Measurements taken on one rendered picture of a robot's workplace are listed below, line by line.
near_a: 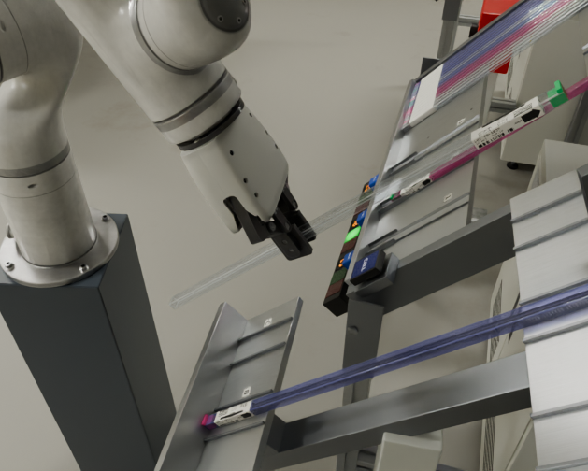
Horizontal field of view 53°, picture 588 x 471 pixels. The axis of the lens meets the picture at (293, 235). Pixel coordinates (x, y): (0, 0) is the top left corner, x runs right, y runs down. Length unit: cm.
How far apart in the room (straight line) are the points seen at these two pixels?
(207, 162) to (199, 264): 144
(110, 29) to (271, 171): 20
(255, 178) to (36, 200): 44
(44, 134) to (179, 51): 44
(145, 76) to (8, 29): 33
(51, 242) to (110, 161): 155
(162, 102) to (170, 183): 180
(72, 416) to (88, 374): 16
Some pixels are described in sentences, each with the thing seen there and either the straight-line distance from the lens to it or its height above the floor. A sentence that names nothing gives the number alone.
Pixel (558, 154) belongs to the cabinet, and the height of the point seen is 62.
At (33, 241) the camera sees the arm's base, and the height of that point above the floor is 77.
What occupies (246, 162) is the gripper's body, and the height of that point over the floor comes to 106.
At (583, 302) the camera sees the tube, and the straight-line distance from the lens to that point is 51.
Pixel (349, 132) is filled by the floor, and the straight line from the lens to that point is 259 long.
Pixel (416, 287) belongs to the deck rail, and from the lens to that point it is 84.
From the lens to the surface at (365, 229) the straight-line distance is 97.
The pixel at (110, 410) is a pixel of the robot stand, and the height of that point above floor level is 34.
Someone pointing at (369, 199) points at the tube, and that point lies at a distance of 58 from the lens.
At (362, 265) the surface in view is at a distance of 83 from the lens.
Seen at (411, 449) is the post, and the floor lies 81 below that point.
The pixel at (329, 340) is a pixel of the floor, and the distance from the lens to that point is 174.
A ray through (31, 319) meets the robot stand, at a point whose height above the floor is 62.
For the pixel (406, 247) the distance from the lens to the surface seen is 88.
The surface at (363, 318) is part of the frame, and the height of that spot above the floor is 73.
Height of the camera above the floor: 137
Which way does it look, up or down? 42 degrees down
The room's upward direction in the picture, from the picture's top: straight up
